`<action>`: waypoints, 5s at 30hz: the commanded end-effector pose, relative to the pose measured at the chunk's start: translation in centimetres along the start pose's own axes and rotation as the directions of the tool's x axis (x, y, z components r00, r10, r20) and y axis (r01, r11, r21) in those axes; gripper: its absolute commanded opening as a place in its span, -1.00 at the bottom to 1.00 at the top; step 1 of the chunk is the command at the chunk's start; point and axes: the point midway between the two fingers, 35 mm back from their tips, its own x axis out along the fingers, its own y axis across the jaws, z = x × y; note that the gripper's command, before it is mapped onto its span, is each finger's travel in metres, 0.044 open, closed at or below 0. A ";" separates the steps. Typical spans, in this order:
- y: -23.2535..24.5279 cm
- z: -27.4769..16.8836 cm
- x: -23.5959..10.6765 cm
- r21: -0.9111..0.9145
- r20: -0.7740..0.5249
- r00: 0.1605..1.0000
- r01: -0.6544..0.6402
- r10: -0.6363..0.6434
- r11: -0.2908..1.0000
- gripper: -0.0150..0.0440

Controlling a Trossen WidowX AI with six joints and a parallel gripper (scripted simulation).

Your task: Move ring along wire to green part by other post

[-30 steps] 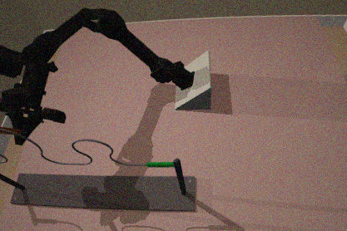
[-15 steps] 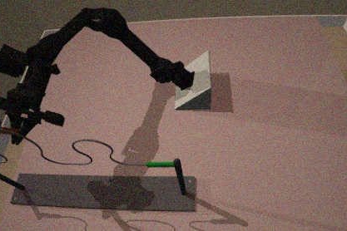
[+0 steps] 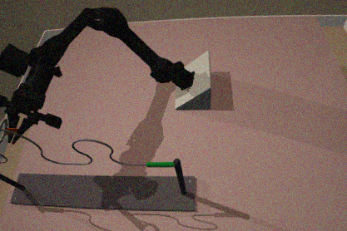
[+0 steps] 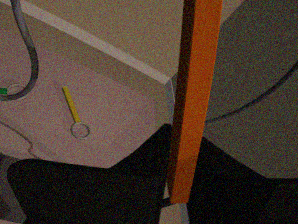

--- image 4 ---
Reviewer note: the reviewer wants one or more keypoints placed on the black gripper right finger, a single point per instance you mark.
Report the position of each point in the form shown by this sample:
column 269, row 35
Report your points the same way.
column 225, row 191

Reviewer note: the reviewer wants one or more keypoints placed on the grey loop with yellow handle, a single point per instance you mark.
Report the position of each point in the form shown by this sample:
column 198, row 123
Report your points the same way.
column 70, row 102

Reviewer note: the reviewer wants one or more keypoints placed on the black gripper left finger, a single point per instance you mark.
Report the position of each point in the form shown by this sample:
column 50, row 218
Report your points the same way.
column 131, row 192

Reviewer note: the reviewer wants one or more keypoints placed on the orange handle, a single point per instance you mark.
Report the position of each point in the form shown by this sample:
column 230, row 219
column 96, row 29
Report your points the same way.
column 198, row 48

